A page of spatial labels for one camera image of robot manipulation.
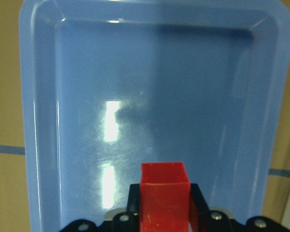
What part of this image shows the blue plastic tray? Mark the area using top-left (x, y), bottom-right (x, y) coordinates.
top-left (19, 0), bottom-right (290, 232)

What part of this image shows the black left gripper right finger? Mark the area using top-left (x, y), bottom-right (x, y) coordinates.
top-left (189, 184), bottom-right (290, 232)

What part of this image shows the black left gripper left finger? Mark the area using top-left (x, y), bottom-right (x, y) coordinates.
top-left (61, 184), bottom-right (140, 232)

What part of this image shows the red block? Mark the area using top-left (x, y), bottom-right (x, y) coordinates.
top-left (139, 162), bottom-right (190, 232)

